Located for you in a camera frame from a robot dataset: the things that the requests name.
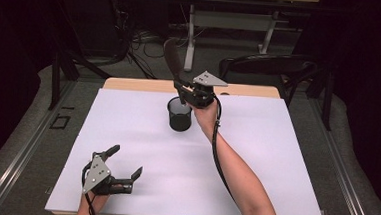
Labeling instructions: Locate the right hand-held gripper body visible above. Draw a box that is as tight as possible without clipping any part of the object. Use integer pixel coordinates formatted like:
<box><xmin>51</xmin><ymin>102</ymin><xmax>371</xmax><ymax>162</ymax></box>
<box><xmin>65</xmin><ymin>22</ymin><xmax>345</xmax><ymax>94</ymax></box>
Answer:
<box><xmin>178</xmin><ymin>69</ymin><xmax>230</xmax><ymax>111</ymax></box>

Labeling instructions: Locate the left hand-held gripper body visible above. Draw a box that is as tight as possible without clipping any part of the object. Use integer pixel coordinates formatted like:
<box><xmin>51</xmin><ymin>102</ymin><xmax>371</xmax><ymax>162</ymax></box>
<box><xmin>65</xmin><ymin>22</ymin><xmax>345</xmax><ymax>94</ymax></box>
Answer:
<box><xmin>81</xmin><ymin>150</ymin><xmax>136</xmax><ymax>198</ymax></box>

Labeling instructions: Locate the black mesh pen cup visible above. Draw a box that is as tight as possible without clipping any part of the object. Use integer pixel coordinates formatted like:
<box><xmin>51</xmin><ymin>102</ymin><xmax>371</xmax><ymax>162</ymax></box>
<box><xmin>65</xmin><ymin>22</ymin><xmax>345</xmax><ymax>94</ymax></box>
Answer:
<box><xmin>165</xmin><ymin>95</ymin><xmax>194</xmax><ymax>134</ymax></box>

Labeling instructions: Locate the person's right hand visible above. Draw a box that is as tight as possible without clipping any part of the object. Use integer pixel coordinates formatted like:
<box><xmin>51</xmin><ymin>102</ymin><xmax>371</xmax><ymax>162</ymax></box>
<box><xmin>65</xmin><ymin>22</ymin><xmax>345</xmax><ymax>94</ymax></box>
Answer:
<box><xmin>185</xmin><ymin>96</ymin><xmax>221</xmax><ymax>137</ymax></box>

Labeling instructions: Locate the person's left hand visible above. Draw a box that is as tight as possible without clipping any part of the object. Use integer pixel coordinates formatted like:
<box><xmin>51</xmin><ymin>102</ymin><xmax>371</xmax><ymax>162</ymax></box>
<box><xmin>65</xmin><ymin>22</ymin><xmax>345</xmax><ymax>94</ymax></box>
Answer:
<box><xmin>77</xmin><ymin>190</ymin><xmax>111</xmax><ymax>215</ymax></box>

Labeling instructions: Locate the white table mat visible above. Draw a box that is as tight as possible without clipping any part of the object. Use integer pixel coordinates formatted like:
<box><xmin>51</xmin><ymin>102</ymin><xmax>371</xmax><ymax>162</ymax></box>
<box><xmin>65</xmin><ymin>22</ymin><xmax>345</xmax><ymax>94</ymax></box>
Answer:
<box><xmin>44</xmin><ymin>84</ymin><xmax>332</xmax><ymax>215</ymax></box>

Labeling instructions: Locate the wooden table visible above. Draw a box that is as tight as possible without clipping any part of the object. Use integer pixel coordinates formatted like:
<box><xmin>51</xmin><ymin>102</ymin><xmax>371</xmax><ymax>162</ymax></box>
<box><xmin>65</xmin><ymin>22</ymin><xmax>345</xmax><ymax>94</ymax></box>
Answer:
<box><xmin>51</xmin><ymin>72</ymin><xmax>325</xmax><ymax>215</ymax></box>

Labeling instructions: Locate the black chair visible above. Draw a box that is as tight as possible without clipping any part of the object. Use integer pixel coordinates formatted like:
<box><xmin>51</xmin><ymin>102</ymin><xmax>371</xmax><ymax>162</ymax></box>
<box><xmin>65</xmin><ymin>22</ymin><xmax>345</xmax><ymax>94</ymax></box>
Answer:
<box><xmin>216</xmin><ymin>49</ymin><xmax>320</xmax><ymax>109</ymax></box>

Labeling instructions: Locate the white-framed wooden desk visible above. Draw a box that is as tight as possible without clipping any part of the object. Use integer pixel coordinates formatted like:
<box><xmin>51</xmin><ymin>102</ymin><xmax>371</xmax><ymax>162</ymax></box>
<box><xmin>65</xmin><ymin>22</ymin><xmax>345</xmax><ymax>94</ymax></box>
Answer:
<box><xmin>164</xmin><ymin>0</ymin><xmax>321</xmax><ymax>80</ymax></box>

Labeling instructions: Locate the black metal stand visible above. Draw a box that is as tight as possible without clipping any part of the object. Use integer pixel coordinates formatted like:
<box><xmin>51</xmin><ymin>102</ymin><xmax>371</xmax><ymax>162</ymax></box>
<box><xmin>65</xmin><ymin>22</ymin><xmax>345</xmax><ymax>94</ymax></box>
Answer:
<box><xmin>304</xmin><ymin>61</ymin><xmax>336</xmax><ymax>132</ymax></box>
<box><xmin>47</xmin><ymin>50</ymin><xmax>115</xmax><ymax>116</ymax></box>

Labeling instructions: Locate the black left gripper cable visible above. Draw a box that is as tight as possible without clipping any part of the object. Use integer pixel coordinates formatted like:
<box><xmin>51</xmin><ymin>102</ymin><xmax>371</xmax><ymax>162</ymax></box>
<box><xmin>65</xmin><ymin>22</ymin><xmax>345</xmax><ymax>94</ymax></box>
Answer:
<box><xmin>79</xmin><ymin>162</ymin><xmax>103</xmax><ymax>215</ymax></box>

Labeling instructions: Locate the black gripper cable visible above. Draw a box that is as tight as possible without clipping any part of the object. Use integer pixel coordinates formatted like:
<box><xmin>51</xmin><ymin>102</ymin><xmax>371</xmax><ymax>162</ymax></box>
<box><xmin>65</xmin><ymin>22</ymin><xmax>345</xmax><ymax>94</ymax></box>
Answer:
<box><xmin>206</xmin><ymin>94</ymin><xmax>244</xmax><ymax>206</ymax></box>
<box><xmin>79</xmin><ymin>162</ymin><xmax>103</xmax><ymax>215</ymax></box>

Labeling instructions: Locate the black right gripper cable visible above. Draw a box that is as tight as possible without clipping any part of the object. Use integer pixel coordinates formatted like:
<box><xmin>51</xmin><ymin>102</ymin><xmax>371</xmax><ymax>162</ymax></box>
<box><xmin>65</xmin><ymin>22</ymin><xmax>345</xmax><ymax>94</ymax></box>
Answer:
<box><xmin>206</xmin><ymin>94</ymin><xmax>244</xmax><ymax>206</ymax></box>

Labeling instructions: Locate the tangle of floor cables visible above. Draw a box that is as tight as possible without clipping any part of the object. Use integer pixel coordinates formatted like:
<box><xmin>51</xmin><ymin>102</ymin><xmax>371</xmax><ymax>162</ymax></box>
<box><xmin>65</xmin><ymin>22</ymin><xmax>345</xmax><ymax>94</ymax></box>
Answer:
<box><xmin>106</xmin><ymin>0</ymin><xmax>193</xmax><ymax>82</ymax></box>

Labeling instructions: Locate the aluminium floor rail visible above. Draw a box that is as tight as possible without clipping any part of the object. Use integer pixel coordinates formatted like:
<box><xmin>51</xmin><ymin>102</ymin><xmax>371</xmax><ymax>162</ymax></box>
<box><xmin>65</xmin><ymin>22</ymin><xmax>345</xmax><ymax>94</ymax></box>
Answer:
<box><xmin>301</xmin><ymin>94</ymin><xmax>381</xmax><ymax>215</ymax></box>
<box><xmin>0</xmin><ymin>75</ymin><xmax>78</xmax><ymax>215</ymax></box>

